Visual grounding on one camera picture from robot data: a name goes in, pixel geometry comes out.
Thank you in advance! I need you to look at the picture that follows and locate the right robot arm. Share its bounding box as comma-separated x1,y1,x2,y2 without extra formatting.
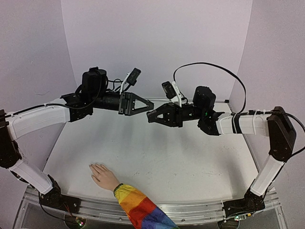
147,84,296,197

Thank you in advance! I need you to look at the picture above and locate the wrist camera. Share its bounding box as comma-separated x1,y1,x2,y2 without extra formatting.
120,68,141,93
162,81,185,107

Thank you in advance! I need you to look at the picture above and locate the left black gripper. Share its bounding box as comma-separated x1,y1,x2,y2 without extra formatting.
92,91,156,116

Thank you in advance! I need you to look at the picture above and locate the left base black cable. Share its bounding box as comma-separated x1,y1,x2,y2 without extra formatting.
37,190,79,222

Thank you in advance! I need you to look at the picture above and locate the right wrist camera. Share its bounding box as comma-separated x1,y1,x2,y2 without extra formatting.
162,81,185,107

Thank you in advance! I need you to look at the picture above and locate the right black camera cable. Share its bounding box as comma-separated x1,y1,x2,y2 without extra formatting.
173,62,247,115

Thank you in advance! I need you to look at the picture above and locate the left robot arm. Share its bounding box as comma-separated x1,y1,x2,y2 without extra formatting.
0,67,154,208

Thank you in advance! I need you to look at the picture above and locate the aluminium front rail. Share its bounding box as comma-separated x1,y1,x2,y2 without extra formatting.
26,181,279,229

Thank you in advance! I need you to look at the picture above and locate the rainbow sleeve forearm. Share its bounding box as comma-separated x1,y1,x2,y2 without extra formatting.
113,183,179,229

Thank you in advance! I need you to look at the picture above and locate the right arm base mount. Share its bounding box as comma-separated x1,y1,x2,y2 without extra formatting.
222,188,267,219

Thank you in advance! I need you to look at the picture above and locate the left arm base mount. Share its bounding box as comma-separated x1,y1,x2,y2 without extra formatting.
39,177,81,213

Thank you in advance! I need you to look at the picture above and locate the mannequin hand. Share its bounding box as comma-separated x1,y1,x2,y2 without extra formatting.
89,164,120,191

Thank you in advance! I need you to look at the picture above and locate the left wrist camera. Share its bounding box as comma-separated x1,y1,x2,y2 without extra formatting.
120,68,141,93

